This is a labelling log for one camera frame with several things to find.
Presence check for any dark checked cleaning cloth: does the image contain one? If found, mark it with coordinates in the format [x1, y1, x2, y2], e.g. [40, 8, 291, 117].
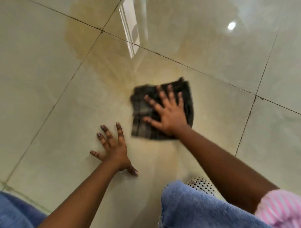
[130, 77, 195, 141]

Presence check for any person's blue jeans leg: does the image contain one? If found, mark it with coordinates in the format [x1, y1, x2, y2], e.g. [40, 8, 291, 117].
[0, 191, 48, 228]
[158, 180, 272, 228]

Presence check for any white perforated floor drain cover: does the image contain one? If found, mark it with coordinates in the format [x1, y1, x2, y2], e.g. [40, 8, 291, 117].
[187, 176, 217, 197]

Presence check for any person's right hand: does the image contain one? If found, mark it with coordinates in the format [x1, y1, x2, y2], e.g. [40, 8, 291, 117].
[143, 85, 191, 139]

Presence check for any person's left hand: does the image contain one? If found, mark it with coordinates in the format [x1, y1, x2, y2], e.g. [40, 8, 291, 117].
[90, 122, 139, 176]

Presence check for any person's right forearm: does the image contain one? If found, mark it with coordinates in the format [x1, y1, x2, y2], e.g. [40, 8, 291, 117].
[174, 126, 281, 215]

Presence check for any person's right blue jeans leg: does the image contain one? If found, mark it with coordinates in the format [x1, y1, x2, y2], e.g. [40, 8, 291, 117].
[158, 180, 272, 228]

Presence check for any person's left blue jeans leg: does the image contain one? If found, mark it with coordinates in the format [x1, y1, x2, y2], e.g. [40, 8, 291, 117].
[0, 191, 48, 228]

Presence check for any person's left forearm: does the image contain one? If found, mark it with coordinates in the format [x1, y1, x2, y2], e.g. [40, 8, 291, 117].
[35, 161, 121, 228]

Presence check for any pink striped shirt sleeve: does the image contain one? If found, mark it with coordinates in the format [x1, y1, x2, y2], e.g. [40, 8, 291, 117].
[255, 189, 301, 228]

